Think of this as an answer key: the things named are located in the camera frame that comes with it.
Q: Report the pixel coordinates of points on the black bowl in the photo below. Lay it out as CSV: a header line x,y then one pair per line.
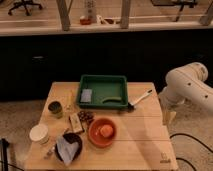
x,y
71,138

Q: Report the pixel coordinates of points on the black stand at left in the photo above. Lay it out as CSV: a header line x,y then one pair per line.
x,y
4,144

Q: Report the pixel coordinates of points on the tan gripper fingers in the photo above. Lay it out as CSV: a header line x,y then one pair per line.
x,y
168,116

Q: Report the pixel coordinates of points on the grey cloth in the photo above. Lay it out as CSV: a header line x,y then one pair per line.
x,y
66,150

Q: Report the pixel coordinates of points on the white handled brush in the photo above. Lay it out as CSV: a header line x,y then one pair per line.
x,y
131,105

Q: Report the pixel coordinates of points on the orange fruit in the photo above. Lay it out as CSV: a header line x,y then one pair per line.
x,y
106,131

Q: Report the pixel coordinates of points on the dark green cup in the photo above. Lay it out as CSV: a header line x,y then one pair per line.
x,y
55,109

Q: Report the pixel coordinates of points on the brown grape cluster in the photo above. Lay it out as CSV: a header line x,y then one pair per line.
x,y
86,116

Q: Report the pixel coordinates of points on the orange bowl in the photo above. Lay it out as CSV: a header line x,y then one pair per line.
x,y
94,132

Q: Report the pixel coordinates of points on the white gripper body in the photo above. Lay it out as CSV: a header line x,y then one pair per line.
x,y
169,99

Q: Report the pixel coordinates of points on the red object on shelf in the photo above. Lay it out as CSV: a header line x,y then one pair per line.
x,y
85,21

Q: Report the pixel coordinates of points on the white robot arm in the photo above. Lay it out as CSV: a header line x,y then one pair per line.
x,y
186,82

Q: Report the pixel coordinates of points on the small wooden block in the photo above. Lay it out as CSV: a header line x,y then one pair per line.
x,y
75,123

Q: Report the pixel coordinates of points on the grey sponge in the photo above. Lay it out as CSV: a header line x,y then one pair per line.
x,y
86,95

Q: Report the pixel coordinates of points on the white cup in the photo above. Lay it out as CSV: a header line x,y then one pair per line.
x,y
39,134

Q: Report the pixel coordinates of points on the green plastic tray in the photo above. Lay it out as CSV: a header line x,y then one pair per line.
x,y
103,86

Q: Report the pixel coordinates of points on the green chili pepper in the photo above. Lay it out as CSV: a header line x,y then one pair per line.
x,y
111,99

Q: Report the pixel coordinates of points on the office chair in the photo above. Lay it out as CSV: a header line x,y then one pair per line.
x,y
25,4

